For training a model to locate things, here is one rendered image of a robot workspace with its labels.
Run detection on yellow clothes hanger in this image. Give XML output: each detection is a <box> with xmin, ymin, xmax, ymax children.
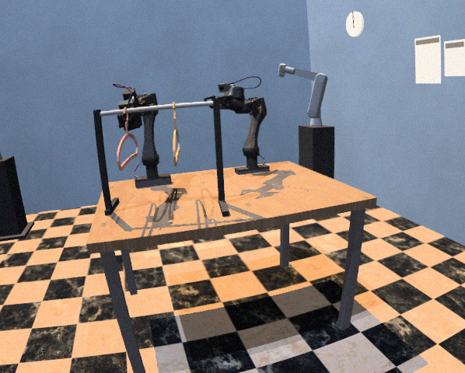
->
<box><xmin>173</xmin><ymin>102</ymin><xmax>180</xmax><ymax>166</ymax></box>

